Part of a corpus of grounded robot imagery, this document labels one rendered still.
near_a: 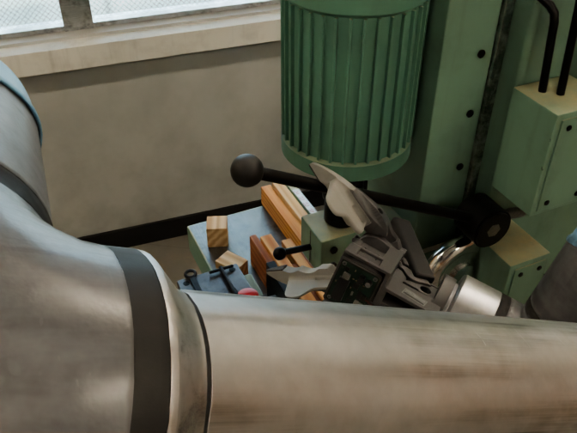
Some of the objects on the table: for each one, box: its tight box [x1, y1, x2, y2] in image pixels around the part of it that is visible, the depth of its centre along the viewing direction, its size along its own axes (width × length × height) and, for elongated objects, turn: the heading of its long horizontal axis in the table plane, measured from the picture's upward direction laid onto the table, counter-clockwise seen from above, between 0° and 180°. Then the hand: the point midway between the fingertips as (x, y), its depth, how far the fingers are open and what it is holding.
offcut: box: [206, 216, 228, 247], centre depth 120 cm, size 4×4×4 cm
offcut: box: [216, 251, 248, 275], centre depth 113 cm, size 4×3×4 cm
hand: (288, 216), depth 77 cm, fingers closed on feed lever, 14 cm apart
